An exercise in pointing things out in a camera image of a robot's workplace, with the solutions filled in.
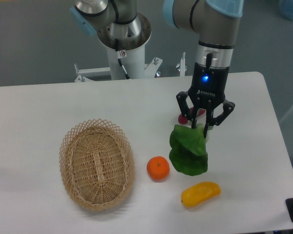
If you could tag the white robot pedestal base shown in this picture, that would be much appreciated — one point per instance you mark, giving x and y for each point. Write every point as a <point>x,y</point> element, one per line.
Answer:
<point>124,64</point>

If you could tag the blue plastic bag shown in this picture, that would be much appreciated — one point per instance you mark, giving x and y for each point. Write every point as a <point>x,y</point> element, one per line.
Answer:
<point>286,8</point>

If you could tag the orange tangerine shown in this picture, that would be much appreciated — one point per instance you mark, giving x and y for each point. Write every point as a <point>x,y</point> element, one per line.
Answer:
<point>158,168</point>

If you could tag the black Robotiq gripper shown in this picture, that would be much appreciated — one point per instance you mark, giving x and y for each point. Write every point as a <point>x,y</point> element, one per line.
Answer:
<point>206,92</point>

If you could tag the yellow bell pepper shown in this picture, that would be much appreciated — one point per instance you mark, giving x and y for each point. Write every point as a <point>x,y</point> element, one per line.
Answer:
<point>200,193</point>

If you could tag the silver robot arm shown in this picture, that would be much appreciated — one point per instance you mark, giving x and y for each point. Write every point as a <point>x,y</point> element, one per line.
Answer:
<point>124,32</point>

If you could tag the woven wicker basket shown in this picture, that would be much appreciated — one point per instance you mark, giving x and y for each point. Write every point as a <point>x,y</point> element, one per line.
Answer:
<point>97,165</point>

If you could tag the green leafy vegetable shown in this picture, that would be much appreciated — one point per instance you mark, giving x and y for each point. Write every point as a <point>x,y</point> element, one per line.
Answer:
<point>188,153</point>

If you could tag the red vegetable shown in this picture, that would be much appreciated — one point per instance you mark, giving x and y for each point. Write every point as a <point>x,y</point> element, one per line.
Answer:
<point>184,120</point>

